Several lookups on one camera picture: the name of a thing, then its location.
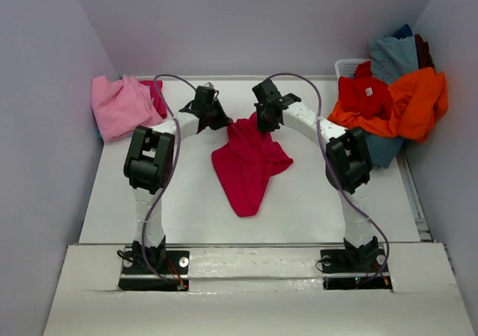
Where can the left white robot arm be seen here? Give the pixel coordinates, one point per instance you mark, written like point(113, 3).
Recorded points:
point(149, 165)

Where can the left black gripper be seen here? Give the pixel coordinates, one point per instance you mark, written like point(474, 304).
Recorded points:
point(218, 116)

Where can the light blue t shirt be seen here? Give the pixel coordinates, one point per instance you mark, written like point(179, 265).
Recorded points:
point(392, 58)

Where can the magenta folded t shirt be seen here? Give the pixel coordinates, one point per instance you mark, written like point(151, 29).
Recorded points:
point(155, 95)

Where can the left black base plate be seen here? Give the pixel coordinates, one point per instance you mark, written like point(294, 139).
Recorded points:
point(172, 275)

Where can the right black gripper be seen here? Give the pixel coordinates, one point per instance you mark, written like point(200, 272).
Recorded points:
point(264, 117)

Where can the red t shirt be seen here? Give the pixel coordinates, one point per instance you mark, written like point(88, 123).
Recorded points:
point(364, 94)

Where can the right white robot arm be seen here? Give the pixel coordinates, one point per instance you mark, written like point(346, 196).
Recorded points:
point(348, 167)

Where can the crimson t shirt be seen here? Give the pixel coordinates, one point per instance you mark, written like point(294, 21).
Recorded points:
point(245, 164)

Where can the royal blue t shirt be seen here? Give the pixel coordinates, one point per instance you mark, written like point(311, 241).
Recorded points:
point(403, 32)

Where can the white plastic basket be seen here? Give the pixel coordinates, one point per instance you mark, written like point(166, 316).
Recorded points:
point(346, 67)

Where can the orange t shirt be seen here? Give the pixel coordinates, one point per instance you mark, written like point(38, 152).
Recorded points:
point(418, 101)

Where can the pink folded t shirt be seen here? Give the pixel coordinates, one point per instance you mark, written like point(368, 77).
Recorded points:
point(120, 106)

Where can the dark maroon t shirt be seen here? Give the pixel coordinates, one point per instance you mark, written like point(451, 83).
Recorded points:
point(423, 53)

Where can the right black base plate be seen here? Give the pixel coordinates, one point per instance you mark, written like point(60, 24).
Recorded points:
point(341, 272)

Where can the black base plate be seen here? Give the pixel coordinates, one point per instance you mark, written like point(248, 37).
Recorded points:
point(341, 272)
point(172, 275)

